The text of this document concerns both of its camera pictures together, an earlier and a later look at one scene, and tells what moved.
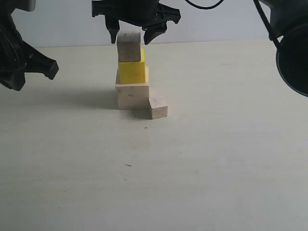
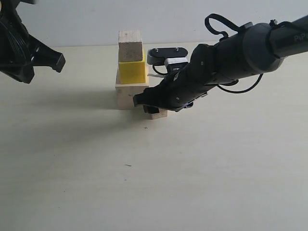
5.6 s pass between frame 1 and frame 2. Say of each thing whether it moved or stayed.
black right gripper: moved
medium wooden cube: stayed
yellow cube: stayed
